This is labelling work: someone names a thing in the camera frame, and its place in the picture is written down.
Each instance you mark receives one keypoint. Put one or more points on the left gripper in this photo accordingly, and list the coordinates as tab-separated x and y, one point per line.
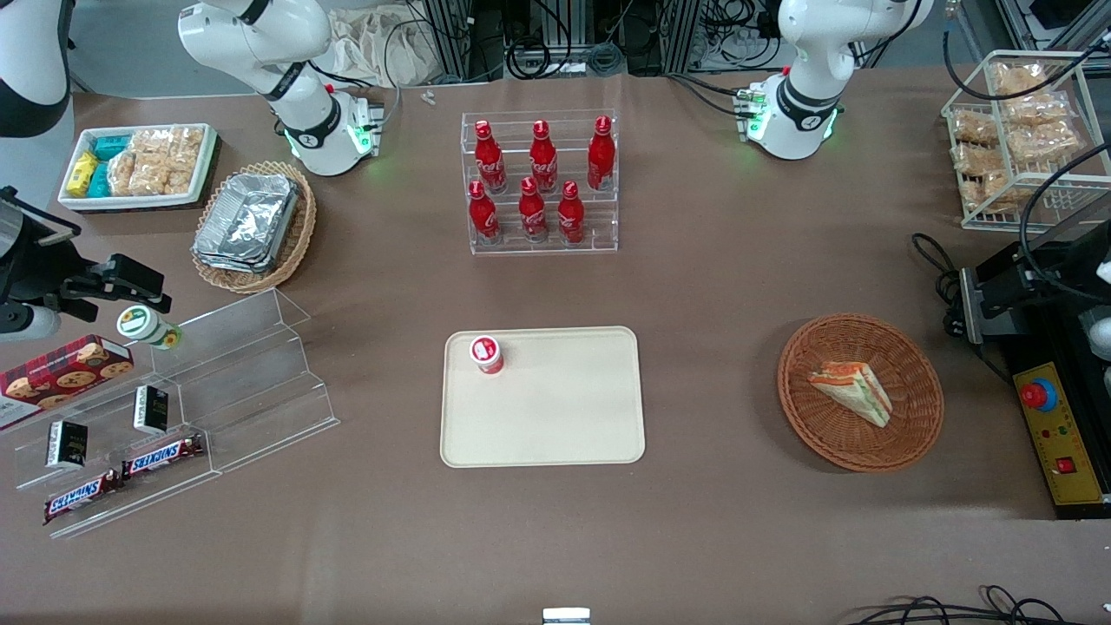
1035	276

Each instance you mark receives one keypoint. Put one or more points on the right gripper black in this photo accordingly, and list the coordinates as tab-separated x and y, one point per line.
28	260

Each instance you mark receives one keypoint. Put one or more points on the triangular sandwich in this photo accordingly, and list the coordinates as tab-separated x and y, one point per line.
855	391

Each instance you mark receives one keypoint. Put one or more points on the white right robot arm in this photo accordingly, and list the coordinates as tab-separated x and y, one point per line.
286	52

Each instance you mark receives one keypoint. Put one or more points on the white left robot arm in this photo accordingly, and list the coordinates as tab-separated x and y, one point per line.
816	52

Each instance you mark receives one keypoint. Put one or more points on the white rectangular snack tray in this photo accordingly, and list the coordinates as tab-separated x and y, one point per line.
130	201

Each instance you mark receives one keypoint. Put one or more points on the silver foil tray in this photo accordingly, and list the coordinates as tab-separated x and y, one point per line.
247	217
234	266

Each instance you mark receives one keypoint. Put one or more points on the oval light wicker basket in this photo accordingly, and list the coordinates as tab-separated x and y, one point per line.
299	226

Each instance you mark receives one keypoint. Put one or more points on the round brown wicker basket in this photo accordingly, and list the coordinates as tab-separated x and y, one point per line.
859	443

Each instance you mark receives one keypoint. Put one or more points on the beige plastic tray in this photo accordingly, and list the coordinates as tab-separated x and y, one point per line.
555	408

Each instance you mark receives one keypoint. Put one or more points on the green label cup white lid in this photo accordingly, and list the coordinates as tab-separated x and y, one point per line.
139	323

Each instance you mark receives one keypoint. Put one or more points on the red emergency stop button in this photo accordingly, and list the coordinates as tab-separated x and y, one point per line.
1039	395

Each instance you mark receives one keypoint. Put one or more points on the bagged fried snack pack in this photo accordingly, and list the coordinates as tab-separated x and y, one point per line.
974	126
989	193
1046	143
1017	78
976	159
1037	110

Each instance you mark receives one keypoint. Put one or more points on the rice cracker pack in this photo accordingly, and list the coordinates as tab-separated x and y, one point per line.
121	174
147	175
187	143
152	142
180	175

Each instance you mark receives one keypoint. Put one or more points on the red tartan cookie box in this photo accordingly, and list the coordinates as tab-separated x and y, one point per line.
61	373

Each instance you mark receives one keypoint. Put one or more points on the teal snack pack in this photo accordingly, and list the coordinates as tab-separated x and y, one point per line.
100	180
111	148

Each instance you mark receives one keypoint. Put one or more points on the small black box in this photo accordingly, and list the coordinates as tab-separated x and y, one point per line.
151	410
66	444

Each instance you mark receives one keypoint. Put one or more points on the yellow snack pack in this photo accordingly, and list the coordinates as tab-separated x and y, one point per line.
83	172

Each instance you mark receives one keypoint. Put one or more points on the clear acrylic stepped shelf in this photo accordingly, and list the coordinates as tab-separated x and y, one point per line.
252	382

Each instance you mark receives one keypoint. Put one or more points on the Snickers chocolate bar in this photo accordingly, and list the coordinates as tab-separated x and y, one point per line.
82	496
163	456

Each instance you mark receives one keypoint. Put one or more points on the black yellow control box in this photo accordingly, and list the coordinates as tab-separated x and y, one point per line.
1063	460

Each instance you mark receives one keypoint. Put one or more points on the crumpled beige cloth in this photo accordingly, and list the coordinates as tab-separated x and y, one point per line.
373	43

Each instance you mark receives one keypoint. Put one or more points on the red cola bottle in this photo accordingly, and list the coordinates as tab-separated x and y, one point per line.
533	215
483	217
601	161
490	165
570	217
543	165

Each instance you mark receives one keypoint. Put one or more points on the red cup with white lid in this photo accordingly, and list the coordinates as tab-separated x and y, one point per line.
486	354

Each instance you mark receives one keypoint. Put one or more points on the clear acrylic bottle rack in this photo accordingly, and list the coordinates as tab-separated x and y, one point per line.
542	247

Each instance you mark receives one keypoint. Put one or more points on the small white metal block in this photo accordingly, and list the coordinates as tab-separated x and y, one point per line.
566	616

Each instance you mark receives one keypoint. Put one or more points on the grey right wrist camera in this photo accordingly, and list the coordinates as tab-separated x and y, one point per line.
26	322

